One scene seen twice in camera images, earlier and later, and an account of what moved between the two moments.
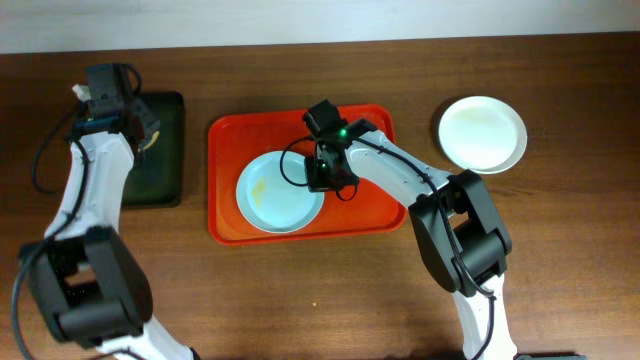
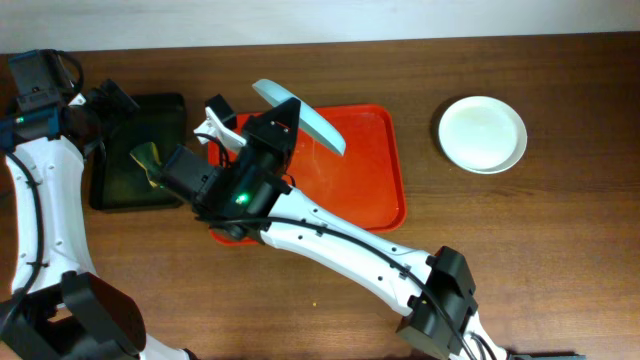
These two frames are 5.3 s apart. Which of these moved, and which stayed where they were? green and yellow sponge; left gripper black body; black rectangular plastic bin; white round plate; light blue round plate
Moved: green and yellow sponge; light blue round plate; left gripper black body
Stayed: white round plate; black rectangular plastic bin
